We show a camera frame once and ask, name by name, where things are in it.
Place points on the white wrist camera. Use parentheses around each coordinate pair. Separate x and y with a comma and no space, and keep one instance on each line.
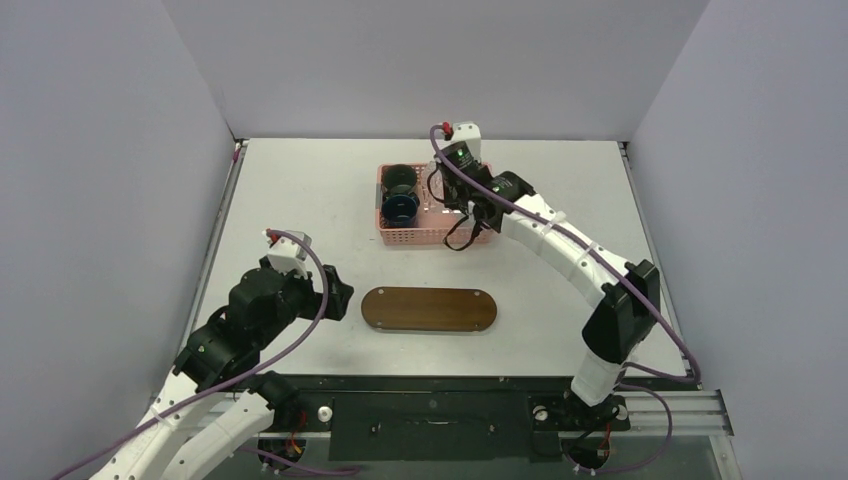
(285,255)
(461,132)

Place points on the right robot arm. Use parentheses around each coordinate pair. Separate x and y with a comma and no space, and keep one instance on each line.
(624,296)

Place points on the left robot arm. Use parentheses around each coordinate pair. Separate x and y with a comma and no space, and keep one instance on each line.
(215,399)

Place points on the brown oval wooden tray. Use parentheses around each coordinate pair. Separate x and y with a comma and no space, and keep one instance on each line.
(420,309)

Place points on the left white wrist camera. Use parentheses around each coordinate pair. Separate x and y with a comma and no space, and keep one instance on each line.
(285,255)

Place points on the pink perforated plastic basket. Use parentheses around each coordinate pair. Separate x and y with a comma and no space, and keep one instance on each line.
(435,222)

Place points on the dark green mug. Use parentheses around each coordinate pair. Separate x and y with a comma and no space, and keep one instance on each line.
(399,179)

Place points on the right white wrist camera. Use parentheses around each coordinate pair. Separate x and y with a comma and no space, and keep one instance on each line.
(461,132)

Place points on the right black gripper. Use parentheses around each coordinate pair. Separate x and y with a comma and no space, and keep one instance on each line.
(454,192)

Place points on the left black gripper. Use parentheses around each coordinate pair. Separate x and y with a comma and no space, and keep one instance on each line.
(338,293)

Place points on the aluminium rail frame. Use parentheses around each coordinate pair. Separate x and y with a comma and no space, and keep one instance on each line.
(693,413)

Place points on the dark blue mug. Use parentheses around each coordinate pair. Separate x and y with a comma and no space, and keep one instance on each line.
(400,211)

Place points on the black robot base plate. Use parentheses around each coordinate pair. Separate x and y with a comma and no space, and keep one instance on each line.
(361,419)

